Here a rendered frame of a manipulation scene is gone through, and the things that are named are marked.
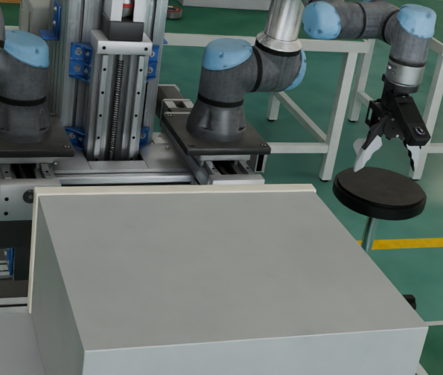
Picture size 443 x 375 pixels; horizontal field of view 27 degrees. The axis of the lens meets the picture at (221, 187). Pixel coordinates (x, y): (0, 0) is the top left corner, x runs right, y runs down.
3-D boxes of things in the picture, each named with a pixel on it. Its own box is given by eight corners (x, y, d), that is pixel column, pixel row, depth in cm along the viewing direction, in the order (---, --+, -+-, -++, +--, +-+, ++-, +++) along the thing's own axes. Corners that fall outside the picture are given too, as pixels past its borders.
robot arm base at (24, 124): (-17, 117, 224) (-17, 79, 220) (45, 117, 229) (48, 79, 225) (-10, 143, 212) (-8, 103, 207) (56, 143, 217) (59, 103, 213)
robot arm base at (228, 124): (179, 118, 242) (183, 82, 237) (233, 118, 247) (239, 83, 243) (196, 142, 229) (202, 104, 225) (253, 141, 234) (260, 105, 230)
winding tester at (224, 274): (27, 306, 142) (33, 186, 134) (289, 292, 157) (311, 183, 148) (68, 491, 110) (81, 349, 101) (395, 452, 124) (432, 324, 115)
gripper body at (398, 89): (394, 125, 203) (406, 73, 197) (413, 141, 195) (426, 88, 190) (362, 125, 200) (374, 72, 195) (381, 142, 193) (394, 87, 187)
